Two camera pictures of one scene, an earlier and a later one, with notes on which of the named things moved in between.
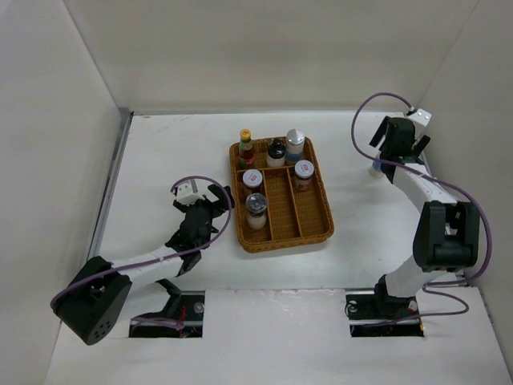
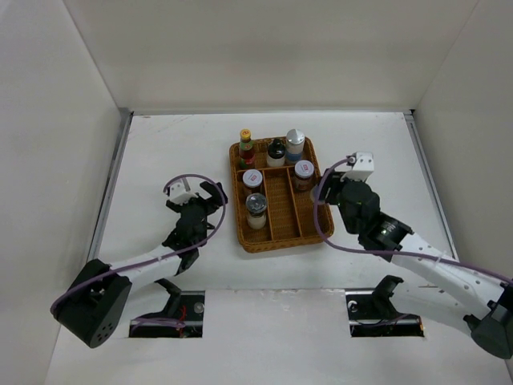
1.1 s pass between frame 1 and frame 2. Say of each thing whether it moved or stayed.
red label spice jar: stayed
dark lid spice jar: stayed
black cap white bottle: stayed
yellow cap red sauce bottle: stayed
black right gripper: moved
